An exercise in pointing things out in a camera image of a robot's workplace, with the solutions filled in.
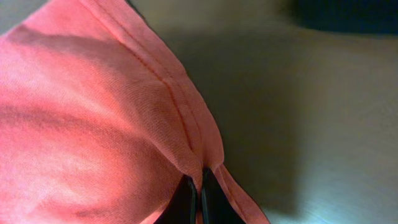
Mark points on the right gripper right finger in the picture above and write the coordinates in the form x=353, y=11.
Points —
x=216, y=208

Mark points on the red t-shirt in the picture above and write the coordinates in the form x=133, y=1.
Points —
x=100, y=121

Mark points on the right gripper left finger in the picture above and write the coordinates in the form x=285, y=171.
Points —
x=182, y=206

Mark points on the black garment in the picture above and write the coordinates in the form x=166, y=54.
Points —
x=347, y=16

